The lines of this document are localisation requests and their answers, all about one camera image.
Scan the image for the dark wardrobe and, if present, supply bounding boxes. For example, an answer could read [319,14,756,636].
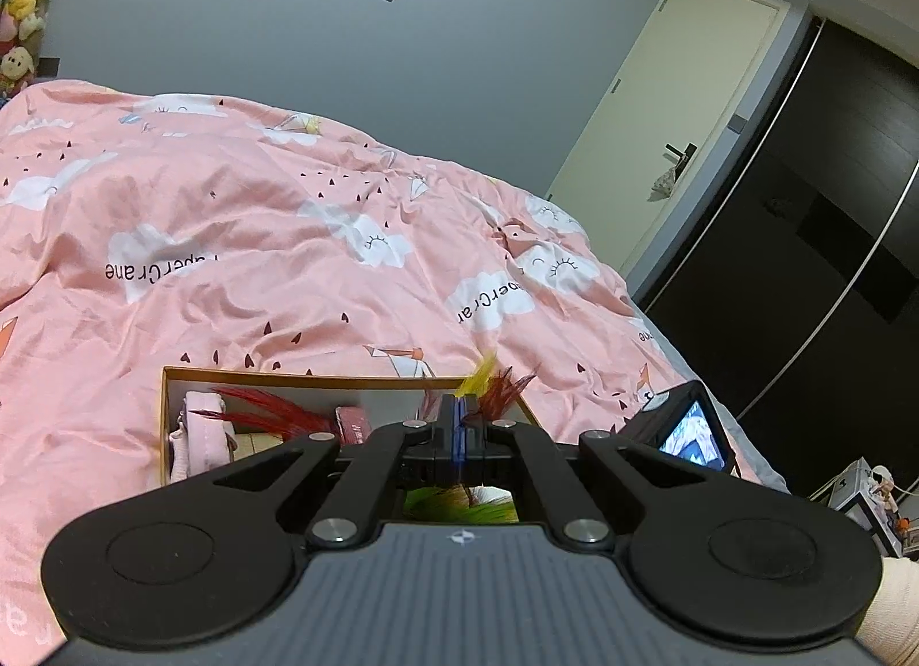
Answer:
[632,12,919,502]

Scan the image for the pink printed blanket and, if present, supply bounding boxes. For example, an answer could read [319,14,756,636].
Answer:
[0,78,773,645]

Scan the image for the person's right forearm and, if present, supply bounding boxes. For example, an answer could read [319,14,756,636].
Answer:
[858,555,919,666]

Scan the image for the orange cardboard box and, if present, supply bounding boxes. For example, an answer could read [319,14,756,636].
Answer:
[159,365,536,487]

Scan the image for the pink fabric pouch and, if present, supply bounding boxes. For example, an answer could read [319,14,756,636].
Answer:
[168,389,240,484]

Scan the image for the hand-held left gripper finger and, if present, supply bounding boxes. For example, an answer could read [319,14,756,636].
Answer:
[461,396,719,546]
[194,396,461,549]

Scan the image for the small pink carton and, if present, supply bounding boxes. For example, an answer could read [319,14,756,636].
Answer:
[336,406,372,449]

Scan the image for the white door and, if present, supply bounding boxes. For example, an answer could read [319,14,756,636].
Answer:
[546,0,791,279]

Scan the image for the colourful feather shuttlecock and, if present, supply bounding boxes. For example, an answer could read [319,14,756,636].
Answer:
[211,350,543,527]

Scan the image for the white storage box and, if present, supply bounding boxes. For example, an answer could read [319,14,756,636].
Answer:
[825,459,898,556]

